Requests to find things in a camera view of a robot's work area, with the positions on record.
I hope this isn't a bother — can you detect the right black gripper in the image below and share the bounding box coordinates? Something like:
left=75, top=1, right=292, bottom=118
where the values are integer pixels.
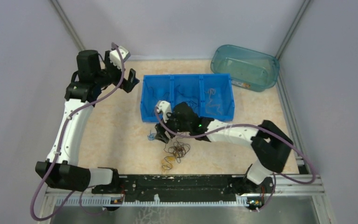
left=155, top=109, right=191, bottom=143

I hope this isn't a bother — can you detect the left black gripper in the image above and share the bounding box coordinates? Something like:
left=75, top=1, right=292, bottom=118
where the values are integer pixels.
left=95, top=50, right=139, bottom=92

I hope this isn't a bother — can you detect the dark cable bundle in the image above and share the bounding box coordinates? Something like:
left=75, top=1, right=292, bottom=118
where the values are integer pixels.
left=163, top=138, right=191, bottom=164

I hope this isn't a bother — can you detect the yellow thin cable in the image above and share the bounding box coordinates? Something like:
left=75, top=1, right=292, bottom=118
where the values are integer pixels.
left=161, top=155, right=177, bottom=173

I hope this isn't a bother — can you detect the pink thin cable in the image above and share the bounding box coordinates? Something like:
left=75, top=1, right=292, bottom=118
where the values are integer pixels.
left=204, top=88, right=224, bottom=118

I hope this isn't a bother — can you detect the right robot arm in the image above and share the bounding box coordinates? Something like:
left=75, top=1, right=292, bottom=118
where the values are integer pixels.
left=154, top=100, right=294, bottom=192

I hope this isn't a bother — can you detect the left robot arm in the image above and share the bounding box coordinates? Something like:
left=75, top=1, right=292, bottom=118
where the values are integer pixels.
left=35, top=46, right=139, bottom=193

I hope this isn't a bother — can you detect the blue divided plastic bin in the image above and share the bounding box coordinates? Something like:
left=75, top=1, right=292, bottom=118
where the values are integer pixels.
left=140, top=74, right=235, bottom=123

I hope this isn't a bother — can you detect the teal translucent plastic tub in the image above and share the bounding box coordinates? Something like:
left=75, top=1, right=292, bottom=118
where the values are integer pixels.
left=210, top=44, right=280, bottom=92

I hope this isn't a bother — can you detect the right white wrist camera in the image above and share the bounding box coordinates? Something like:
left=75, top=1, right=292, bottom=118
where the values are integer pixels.
left=155, top=100, right=172, bottom=123

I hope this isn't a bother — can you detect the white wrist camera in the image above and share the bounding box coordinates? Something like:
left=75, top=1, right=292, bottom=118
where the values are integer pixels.
left=109, top=46, right=131, bottom=70
left=155, top=100, right=172, bottom=123

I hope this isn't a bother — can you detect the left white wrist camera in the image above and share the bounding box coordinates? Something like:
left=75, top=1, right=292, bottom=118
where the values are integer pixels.
left=109, top=46, right=131, bottom=70

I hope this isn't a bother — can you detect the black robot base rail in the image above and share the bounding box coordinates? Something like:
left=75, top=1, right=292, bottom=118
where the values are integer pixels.
left=91, top=175, right=274, bottom=203

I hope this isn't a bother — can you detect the grey slotted cable duct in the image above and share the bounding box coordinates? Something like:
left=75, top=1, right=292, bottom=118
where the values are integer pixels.
left=55, top=195, right=262, bottom=208

